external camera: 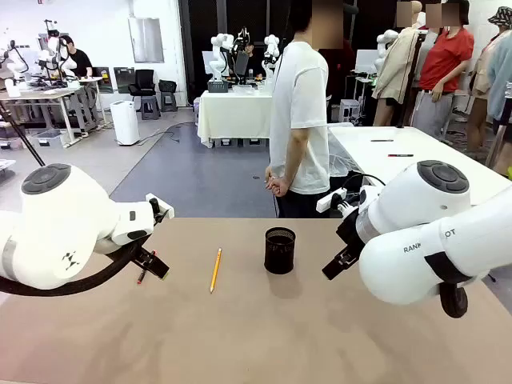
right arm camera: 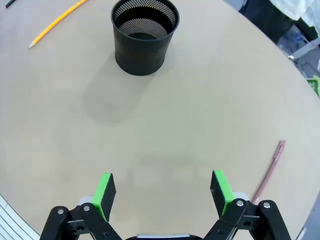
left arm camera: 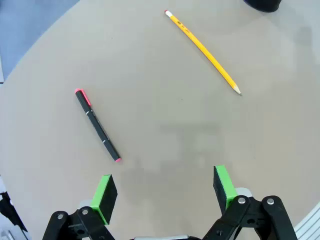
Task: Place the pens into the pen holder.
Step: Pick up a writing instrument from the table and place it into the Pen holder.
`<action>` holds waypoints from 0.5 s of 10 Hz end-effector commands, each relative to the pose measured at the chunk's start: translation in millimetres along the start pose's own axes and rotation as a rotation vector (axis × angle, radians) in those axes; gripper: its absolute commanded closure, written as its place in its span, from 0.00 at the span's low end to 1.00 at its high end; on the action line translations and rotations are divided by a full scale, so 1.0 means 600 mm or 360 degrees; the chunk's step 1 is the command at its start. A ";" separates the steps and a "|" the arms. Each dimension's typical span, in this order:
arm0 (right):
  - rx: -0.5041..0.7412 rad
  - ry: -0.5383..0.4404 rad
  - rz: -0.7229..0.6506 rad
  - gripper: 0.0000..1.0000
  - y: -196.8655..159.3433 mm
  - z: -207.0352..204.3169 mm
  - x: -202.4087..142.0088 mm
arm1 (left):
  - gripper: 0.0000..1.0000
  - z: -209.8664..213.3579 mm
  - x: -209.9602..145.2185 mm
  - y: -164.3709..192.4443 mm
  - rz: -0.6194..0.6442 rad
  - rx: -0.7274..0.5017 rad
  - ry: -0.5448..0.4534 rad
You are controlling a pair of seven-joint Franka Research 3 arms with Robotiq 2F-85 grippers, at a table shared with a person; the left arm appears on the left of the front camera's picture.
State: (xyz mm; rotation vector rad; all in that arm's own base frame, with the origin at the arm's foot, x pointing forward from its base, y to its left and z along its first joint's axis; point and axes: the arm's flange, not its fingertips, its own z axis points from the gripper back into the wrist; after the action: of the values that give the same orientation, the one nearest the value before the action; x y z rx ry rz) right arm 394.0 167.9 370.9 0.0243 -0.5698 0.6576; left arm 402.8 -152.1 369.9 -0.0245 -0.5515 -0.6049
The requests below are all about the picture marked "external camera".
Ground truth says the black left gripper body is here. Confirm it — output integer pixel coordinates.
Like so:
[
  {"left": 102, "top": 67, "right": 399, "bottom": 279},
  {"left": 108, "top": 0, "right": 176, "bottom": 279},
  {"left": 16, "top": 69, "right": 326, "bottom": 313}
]
[{"left": 128, "top": 239, "right": 151, "bottom": 267}]

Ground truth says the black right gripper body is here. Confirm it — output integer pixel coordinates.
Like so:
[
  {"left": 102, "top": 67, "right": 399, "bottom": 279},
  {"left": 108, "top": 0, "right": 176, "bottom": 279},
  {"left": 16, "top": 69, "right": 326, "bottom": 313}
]
[{"left": 335, "top": 207, "right": 363, "bottom": 259}]

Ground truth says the black pen with red cap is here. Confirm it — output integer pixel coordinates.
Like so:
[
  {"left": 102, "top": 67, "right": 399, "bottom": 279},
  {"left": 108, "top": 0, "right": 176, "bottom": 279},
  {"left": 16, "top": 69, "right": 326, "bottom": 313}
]
[{"left": 137, "top": 250, "right": 158, "bottom": 286}]

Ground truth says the yellow pencil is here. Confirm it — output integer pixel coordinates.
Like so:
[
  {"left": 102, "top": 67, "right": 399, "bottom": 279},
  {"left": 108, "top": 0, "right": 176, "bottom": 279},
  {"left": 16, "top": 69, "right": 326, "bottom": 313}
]
[{"left": 209, "top": 247, "right": 223, "bottom": 294}]

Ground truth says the person's right forearm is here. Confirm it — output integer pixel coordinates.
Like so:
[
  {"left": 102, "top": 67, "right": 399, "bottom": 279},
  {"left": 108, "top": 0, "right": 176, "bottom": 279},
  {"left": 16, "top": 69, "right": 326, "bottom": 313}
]
[{"left": 275, "top": 126, "right": 308, "bottom": 186}]

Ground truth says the black mesh pen holder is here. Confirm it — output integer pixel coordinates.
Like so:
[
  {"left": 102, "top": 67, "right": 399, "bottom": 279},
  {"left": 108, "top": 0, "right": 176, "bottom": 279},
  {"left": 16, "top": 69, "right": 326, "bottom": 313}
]
[{"left": 263, "top": 226, "right": 297, "bottom": 275}]

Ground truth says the person's right hand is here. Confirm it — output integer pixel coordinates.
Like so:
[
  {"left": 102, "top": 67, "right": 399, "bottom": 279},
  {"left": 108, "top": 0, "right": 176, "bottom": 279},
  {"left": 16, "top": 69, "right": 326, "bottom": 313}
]
[{"left": 264, "top": 166, "right": 290, "bottom": 198}]

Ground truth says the clear plastic bag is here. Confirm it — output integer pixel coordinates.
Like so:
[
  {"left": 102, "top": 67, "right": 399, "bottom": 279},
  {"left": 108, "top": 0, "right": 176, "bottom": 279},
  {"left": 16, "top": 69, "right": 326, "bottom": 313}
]
[{"left": 327, "top": 131, "right": 362, "bottom": 178}]

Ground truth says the white side table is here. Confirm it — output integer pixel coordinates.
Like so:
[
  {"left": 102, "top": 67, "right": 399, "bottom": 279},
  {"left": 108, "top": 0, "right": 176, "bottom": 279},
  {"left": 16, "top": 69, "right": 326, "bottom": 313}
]
[{"left": 327, "top": 124, "right": 512, "bottom": 207}]

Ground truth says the white storage box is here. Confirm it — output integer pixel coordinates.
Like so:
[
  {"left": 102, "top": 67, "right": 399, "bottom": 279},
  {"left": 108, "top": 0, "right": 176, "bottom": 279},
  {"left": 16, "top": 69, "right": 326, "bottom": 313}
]
[{"left": 338, "top": 98, "right": 362, "bottom": 123}]

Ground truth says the person in white t-shirt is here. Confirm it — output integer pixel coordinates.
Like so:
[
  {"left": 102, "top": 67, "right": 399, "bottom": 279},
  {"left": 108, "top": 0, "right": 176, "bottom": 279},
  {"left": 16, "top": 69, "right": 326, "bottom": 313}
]
[{"left": 264, "top": 0, "right": 346, "bottom": 219}]

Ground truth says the grey plastic stool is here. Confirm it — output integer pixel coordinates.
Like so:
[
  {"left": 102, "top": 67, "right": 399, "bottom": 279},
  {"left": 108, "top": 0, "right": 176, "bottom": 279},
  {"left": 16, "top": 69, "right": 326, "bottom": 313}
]
[{"left": 139, "top": 95, "right": 162, "bottom": 121}]

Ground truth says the black stool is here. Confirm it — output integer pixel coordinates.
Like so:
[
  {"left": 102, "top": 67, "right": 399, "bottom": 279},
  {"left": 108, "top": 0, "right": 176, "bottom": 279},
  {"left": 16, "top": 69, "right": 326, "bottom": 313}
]
[{"left": 158, "top": 79, "right": 178, "bottom": 114}]

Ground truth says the table with white cloth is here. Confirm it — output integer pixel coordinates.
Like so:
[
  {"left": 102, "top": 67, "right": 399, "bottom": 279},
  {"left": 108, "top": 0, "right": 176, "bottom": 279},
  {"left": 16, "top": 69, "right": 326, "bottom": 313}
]
[{"left": 197, "top": 90, "right": 277, "bottom": 150}]

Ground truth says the black tripod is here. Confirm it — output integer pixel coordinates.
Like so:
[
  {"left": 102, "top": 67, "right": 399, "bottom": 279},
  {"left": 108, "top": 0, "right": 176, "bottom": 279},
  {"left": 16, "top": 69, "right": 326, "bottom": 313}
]
[{"left": 0, "top": 102, "right": 46, "bottom": 167}]

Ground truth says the black office chair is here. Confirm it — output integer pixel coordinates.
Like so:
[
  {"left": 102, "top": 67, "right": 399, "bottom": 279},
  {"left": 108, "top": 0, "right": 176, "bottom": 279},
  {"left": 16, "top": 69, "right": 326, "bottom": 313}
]
[{"left": 127, "top": 69, "right": 158, "bottom": 121}]

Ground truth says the mannequin in beige coat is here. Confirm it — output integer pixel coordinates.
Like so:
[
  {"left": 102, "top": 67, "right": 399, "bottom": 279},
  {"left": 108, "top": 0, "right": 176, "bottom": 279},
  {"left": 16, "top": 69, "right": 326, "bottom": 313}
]
[{"left": 371, "top": 0, "right": 426, "bottom": 127}]

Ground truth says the white monitor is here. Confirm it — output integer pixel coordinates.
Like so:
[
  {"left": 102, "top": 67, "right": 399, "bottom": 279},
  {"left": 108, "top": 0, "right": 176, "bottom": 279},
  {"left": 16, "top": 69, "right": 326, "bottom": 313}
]
[{"left": 354, "top": 49, "right": 381, "bottom": 75}]

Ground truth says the grey work desk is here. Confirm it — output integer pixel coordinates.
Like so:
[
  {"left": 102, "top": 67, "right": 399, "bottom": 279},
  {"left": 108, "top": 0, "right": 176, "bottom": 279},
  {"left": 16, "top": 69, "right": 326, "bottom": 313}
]
[{"left": 0, "top": 75, "right": 108, "bottom": 149}]

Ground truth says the figure in red shirt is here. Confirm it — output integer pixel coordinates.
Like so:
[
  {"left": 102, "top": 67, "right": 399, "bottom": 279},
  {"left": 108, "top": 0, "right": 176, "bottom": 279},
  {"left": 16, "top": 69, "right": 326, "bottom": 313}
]
[{"left": 411, "top": 0, "right": 475, "bottom": 139}]

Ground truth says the seated person in black shirt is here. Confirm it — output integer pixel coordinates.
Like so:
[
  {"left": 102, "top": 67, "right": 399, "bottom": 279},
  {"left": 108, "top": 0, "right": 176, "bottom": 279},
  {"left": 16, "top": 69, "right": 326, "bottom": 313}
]
[{"left": 59, "top": 34, "right": 94, "bottom": 79}]

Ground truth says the mannequin with bucket hat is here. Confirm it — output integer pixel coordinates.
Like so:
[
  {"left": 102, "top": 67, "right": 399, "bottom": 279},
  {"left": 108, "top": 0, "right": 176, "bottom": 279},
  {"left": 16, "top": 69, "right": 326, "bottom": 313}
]
[{"left": 466, "top": 6, "right": 512, "bottom": 177}]

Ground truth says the white robot at work desk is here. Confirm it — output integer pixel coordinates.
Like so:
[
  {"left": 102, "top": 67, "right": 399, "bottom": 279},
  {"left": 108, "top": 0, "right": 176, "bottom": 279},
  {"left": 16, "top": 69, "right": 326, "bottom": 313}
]
[{"left": 36, "top": 18, "right": 78, "bottom": 88}]

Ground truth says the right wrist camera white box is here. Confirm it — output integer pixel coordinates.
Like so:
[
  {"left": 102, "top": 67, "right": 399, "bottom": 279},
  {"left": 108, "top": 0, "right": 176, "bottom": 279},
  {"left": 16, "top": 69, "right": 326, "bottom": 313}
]
[{"left": 315, "top": 187, "right": 361, "bottom": 215}]

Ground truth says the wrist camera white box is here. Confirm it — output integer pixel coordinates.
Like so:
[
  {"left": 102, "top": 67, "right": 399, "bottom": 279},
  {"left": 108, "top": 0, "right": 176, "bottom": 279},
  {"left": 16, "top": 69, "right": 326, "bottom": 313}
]
[
  {"left": 315, "top": 187, "right": 361, "bottom": 215},
  {"left": 145, "top": 193, "right": 175, "bottom": 226}
]

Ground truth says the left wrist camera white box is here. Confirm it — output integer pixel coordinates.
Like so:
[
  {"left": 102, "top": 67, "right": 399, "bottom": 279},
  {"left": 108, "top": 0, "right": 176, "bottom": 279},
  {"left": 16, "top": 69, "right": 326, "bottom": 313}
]
[{"left": 145, "top": 193, "right": 175, "bottom": 226}]

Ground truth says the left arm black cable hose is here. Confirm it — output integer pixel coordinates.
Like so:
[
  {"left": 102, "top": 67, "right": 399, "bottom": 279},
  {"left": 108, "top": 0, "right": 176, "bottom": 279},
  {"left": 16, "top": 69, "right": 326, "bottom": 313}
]
[{"left": 0, "top": 239, "right": 150, "bottom": 298}]

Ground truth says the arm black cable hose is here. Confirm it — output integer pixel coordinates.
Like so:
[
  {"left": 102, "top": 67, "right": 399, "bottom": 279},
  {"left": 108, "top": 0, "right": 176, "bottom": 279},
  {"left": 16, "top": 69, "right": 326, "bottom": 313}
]
[
  {"left": 424, "top": 251, "right": 491, "bottom": 319},
  {"left": 0, "top": 239, "right": 150, "bottom": 298}
]

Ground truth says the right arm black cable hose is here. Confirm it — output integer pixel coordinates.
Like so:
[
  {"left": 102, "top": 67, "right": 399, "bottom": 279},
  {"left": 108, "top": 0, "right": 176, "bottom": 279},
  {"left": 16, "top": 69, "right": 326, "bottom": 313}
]
[{"left": 424, "top": 251, "right": 491, "bottom": 319}]

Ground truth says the grey wall panel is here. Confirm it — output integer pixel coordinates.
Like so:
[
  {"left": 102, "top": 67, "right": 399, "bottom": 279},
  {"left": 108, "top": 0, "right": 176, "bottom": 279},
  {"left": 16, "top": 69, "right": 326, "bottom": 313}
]
[{"left": 127, "top": 16, "right": 166, "bottom": 65}]

